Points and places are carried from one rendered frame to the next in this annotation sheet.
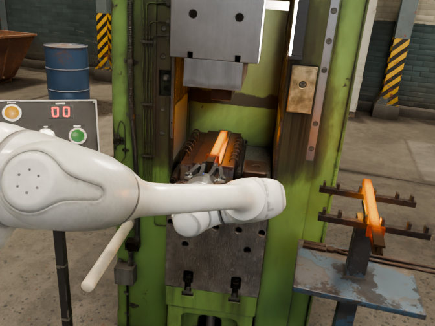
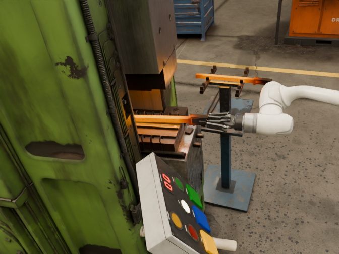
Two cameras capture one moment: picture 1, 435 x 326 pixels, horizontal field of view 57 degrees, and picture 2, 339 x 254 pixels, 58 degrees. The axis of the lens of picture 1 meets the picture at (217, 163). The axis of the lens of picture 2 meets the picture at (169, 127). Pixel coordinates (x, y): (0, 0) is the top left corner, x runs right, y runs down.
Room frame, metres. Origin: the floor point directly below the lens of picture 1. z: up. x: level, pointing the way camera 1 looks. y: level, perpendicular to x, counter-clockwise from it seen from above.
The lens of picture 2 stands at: (1.11, 1.20, 1.88)
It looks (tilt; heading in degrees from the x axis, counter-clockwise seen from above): 36 degrees down; 284
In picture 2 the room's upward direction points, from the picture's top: 8 degrees counter-clockwise
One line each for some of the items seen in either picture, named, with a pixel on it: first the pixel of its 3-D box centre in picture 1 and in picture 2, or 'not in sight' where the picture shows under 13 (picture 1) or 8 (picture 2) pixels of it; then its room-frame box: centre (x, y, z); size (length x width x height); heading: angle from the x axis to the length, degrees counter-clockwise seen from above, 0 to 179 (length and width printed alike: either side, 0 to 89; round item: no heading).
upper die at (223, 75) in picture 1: (219, 66); (125, 67); (1.57, 0.02, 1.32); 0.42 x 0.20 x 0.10; 175
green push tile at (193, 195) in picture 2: not in sight; (193, 197); (1.24, 0.47, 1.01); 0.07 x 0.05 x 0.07; 110
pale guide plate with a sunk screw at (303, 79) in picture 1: (301, 89); not in sight; (1.46, -0.29, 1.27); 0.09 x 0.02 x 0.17; 85
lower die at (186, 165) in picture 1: (213, 153); (139, 131); (1.57, 0.02, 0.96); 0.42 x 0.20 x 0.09; 175
